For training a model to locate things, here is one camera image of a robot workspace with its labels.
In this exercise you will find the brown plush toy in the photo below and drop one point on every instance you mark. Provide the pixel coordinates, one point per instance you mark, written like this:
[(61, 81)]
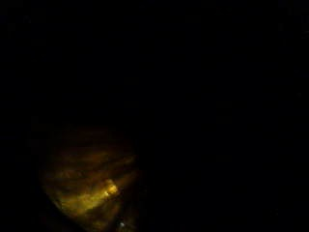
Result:
[(90, 193)]

